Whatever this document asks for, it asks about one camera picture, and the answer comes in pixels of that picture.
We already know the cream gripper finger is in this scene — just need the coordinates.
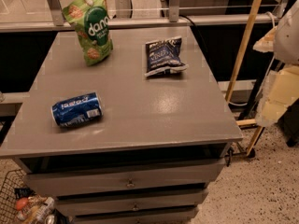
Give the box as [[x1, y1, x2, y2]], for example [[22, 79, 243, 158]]
[[255, 64, 299, 127], [253, 27, 277, 53]]

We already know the blue pepsi can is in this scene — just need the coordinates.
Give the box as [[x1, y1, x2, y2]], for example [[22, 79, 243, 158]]
[[51, 92, 103, 127]]

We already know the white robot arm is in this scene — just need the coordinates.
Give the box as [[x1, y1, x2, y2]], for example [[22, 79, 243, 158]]
[[253, 0, 299, 127]]

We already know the dark blue chip bag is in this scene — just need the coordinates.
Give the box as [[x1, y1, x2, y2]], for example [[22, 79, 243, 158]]
[[145, 36, 189, 77]]

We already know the top grey drawer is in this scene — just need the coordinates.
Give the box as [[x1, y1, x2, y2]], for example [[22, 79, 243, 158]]
[[24, 159, 225, 197]]

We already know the grey drawer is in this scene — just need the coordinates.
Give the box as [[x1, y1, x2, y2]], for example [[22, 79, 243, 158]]
[[74, 205, 198, 224], [56, 189, 207, 216], [24, 159, 225, 197]]

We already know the grey drawer cabinet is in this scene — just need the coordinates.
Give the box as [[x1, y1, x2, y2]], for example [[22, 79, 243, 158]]
[[0, 26, 244, 224]]

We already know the bottom grey drawer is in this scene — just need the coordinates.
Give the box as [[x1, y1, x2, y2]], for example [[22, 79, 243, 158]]
[[74, 205, 198, 224]]

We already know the green snack bag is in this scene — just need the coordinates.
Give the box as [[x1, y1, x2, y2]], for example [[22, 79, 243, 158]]
[[63, 0, 113, 66]]

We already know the middle grey drawer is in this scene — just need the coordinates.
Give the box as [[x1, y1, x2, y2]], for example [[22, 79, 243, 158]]
[[56, 189, 207, 216]]

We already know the white bottle in basket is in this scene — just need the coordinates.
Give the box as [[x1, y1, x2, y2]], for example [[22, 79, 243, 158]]
[[29, 197, 54, 224]]

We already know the orange round item in basket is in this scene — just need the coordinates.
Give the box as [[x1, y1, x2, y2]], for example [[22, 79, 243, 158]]
[[15, 197, 29, 211]]

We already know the wooden stick frame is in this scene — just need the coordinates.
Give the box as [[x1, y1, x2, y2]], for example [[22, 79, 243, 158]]
[[224, 0, 267, 158]]

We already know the metal railing frame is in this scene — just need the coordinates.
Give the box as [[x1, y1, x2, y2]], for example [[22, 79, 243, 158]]
[[0, 0, 293, 34]]

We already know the black wire basket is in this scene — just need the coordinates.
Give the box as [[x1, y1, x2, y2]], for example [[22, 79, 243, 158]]
[[0, 169, 30, 224]]

